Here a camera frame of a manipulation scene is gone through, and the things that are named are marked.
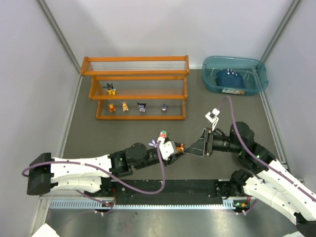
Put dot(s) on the yellow bear toy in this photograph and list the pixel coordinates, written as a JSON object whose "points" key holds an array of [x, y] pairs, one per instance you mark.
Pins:
{"points": [[112, 108]]}

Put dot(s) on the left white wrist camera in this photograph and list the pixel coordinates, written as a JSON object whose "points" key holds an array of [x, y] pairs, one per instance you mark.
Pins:
{"points": [[167, 148]]}

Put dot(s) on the grey slotted cable duct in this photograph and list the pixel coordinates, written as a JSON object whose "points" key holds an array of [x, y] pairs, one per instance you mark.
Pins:
{"points": [[89, 204]]}

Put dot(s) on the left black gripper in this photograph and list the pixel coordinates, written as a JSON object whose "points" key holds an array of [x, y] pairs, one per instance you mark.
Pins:
{"points": [[178, 144]]}

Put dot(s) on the teal plastic tub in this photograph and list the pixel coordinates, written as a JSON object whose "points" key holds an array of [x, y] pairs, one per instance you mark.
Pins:
{"points": [[253, 73]]}

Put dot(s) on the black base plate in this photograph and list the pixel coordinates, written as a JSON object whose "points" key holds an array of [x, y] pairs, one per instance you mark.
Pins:
{"points": [[175, 192]]}

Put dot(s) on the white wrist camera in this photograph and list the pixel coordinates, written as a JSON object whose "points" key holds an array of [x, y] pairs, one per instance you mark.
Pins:
{"points": [[167, 148], [212, 117]]}

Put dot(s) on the black yellow dog toy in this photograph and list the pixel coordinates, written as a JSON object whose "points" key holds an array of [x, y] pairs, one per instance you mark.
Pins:
{"points": [[110, 89]]}

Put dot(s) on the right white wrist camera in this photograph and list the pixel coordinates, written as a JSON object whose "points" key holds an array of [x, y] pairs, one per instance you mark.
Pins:
{"points": [[212, 117]]}

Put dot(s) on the label card in tub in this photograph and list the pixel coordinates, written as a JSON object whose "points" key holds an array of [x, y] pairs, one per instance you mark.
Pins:
{"points": [[233, 91]]}

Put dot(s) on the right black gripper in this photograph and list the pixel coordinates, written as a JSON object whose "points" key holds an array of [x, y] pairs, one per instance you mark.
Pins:
{"points": [[209, 143]]}

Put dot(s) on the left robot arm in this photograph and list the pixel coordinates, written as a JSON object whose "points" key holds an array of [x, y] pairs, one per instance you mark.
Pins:
{"points": [[46, 173]]}

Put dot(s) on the black purple cat toy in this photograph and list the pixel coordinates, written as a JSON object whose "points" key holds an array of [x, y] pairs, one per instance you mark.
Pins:
{"points": [[142, 107]]}

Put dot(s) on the orange rabbit toy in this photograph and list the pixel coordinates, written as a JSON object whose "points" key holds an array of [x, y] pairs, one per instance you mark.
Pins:
{"points": [[125, 107]]}

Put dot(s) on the orange wooden shelf rack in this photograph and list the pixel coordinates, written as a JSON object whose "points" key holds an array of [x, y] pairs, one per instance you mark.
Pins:
{"points": [[152, 80]]}

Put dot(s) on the purple bunny toy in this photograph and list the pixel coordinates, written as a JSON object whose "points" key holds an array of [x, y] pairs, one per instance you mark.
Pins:
{"points": [[153, 143]]}

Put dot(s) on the small blue shark toy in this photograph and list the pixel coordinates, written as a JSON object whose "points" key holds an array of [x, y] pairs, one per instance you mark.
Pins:
{"points": [[164, 107]]}

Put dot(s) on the orange tiger toy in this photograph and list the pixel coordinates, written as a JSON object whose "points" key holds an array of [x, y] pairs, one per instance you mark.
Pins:
{"points": [[180, 148]]}

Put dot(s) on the red green carrot toy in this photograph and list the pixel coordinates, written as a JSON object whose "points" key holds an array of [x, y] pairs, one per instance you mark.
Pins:
{"points": [[163, 135]]}

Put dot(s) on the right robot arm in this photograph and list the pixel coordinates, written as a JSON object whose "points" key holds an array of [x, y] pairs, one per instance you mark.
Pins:
{"points": [[263, 176]]}

